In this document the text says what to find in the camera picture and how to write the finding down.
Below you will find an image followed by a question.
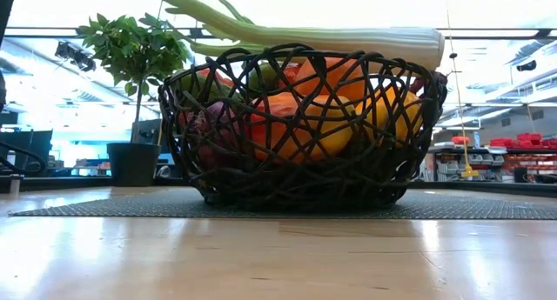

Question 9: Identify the dark woven wire basket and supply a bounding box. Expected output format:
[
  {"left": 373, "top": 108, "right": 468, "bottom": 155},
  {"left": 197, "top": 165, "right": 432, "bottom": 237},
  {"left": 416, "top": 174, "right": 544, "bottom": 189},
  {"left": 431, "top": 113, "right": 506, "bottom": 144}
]
[{"left": 157, "top": 42, "right": 449, "bottom": 212}]

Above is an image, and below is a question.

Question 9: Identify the green leafy plant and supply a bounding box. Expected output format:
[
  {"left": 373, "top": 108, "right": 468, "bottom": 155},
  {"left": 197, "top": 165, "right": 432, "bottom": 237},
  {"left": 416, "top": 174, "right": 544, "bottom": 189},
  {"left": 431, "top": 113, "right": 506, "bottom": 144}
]
[{"left": 77, "top": 12, "right": 192, "bottom": 144}]

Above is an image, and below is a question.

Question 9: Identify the lime green apple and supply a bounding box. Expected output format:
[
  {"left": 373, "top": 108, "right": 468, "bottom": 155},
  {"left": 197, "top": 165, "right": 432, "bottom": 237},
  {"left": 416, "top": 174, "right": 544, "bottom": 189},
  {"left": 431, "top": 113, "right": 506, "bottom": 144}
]
[{"left": 247, "top": 63, "right": 279, "bottom": 92}]

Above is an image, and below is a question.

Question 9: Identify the black ceiling fixture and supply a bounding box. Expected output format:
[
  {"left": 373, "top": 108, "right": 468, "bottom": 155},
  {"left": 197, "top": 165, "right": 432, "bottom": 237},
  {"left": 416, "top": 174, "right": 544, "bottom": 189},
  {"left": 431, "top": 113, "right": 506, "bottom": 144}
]
[
  {"left": 54, "top": 41, "right": 97, "bottom": 73},
  {"left": 515, "top": 59, "right": 539, "bottom": 73}
]

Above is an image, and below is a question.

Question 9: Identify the black plant pot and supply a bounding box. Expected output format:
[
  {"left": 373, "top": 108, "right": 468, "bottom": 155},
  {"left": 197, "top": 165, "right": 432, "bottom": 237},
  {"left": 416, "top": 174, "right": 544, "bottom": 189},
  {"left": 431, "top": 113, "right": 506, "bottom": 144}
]
[{"left": 106, "top": 142, "right": 163, "bottom": 188}]

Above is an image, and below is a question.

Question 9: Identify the red yellow mango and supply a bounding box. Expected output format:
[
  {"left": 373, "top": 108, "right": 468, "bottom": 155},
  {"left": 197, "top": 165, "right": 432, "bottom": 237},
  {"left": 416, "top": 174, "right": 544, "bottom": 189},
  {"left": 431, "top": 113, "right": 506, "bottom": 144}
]
[{"left": 250, "top": 93, "right": 356, "bottom": 162}]

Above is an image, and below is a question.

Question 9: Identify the yellow lemon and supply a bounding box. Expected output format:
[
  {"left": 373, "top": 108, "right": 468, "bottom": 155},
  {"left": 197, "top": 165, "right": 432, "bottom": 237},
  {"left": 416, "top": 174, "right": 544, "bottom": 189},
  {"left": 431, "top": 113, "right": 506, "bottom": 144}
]
[{"left": 356, "top": 86, "right": 424, "bottom": 147}]

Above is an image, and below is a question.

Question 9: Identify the red orange tomato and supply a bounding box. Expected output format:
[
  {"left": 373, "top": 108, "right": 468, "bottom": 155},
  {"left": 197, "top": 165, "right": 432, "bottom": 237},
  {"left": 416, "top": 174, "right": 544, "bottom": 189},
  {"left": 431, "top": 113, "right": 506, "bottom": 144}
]
[{"left": 195, "top": 67, "right": 236, "bottom": 90}]

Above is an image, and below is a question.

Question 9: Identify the yellow hanging cord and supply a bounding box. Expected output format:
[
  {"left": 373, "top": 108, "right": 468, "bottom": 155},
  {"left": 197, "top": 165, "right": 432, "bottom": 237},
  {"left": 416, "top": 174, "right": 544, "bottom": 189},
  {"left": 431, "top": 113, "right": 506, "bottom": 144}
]
[{"left": 446, "top": 3, "right": 480, "bottom": 179}]

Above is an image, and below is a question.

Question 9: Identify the green cucumber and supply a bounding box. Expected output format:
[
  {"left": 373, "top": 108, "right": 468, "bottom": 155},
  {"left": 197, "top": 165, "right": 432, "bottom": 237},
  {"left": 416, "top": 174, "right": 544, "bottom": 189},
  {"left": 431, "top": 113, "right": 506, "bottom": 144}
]
[{"left": 173, "top": 69, "right": 245, "bottom": 114}]

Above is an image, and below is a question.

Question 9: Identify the black aluminium table frame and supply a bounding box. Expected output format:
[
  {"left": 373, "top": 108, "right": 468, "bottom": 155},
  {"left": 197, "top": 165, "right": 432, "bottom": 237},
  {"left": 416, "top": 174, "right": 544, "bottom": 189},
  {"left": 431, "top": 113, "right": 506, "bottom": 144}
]
[{"left": 0, "top": 176, "right": 557, "bottom": 199}]

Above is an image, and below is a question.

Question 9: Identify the red orange carrot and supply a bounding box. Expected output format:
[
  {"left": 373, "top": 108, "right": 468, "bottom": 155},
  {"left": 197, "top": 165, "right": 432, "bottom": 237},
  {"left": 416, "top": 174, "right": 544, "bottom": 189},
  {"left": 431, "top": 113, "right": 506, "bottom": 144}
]
[{"left": 278, "top": 63, "right": 305, "bottom": 90}]

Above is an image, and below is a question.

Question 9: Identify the shelving with red bins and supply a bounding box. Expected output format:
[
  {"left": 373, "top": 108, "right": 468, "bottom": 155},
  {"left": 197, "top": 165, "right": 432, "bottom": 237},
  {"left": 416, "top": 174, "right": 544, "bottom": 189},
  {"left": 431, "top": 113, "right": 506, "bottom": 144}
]
[{"left": 428, "top": 132, "right": 557, "bottom": 183}]

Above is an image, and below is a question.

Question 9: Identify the grey woven placemat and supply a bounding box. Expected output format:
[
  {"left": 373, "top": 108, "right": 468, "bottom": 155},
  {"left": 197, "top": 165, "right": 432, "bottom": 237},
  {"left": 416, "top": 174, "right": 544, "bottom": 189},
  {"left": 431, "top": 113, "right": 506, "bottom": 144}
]
[{"left": 8, "top": 187, "right": 557, "bottom": 221}]

